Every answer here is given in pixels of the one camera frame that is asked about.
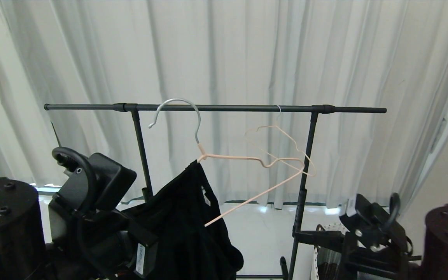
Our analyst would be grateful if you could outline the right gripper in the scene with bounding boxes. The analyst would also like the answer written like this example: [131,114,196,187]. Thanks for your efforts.
[292,229,423,280]

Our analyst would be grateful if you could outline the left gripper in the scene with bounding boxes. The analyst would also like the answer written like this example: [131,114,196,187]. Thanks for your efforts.
[92,218,159,280]

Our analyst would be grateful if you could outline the black t-shirt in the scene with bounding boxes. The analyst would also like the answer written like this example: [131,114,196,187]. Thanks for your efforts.
[121,159,245,280]

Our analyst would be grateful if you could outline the pink clothes hanger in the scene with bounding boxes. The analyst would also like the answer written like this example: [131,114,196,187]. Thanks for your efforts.
[244,104,317,178]
[148,98,306,228]

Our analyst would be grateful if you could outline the white laundry basket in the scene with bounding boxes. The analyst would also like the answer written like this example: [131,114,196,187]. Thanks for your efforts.
[310,222,350,280]

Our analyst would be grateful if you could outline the black clothes rack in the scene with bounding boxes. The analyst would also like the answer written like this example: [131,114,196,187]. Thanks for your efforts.
[44,102,387,280]

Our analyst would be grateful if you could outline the window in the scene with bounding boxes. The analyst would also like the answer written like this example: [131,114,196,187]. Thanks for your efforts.
[33,183,343,210]

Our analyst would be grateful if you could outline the white curtain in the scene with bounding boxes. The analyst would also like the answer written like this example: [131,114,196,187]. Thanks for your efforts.
[0,0,448,212]

